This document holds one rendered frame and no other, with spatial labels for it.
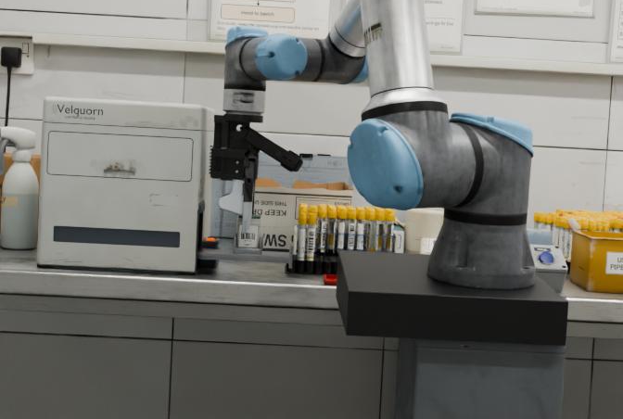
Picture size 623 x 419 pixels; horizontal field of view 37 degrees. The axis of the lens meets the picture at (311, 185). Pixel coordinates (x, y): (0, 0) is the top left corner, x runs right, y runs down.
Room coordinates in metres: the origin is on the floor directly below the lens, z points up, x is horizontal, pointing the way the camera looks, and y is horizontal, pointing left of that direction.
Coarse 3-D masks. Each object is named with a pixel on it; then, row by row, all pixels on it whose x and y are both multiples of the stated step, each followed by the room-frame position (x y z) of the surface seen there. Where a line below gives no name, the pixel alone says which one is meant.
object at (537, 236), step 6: (528, 228) 1.78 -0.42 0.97; (528, 234) 1.74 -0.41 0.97; (534, 234) 1.74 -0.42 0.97; (540, 234) 1.74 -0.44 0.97; (546, 234) 1.74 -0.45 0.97; (552, 234) 1.75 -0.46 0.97; (534, 240) 1.74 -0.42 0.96; (540, 240) 1.74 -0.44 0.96; (546, 240) 1.74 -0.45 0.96; (552, 240) 1.75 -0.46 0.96
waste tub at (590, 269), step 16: (576, 240) 1.77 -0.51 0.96; (592, 240) 1.67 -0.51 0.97; (608, 240) 1.67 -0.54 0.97; (576, 256) 1.76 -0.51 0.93; (592, 256) 1.67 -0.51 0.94; (608, 256) 1.67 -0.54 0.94; (576, 272) 1.75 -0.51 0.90; (592, 272) 1.67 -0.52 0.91; (608, 272) 1.67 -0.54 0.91; (592, 288) 1.67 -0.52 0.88; (608, 288) 1.67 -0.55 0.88
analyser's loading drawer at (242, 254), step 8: (200, 248) 1.68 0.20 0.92; (208, 248) 1.68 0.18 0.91; (216, 248) 1.69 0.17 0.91; (240, 248) 1.63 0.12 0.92; (248, 248) 1.63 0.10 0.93; (256, 248) 1.63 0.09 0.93; (200, 256) 1.63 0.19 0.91; (208, 256) 1.63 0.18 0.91; (216, 256) 1.63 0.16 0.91; (224, 256) 1.63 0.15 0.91; (232, 256) 1.63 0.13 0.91; (240, 256) 1.63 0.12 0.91; (248, 256) 1.63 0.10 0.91; (256, 256) 1.63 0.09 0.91; (264, 256) 1.63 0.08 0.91; (272, 256) 1.63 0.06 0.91; (280, 256) 1.63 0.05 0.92; (288, 256) 1.64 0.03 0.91; (288, 264) 1.63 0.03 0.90
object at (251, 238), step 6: (240, 222) 1.64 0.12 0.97; (252, 222) 1.64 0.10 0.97; (258, 222) 1.65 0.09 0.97; (240, 228) 1.64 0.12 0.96; (252, 228) 1.64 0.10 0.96; (258, 228) 1.64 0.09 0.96; (240, 234) 1.64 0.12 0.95; (246, 234) 1.64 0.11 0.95; (252, 234) 1.64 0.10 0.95; (258, 234) 1.64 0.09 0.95; (240, 240) 1.64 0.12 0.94; (246, 240) 1.64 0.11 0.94; (252, 240) 1.64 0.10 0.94; (258, 240) 1.64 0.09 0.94; (240, 246) 1.64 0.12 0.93; (246, 246) 1.64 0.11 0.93; (252, 246) 1.64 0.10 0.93; (258, 246) 1.64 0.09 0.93
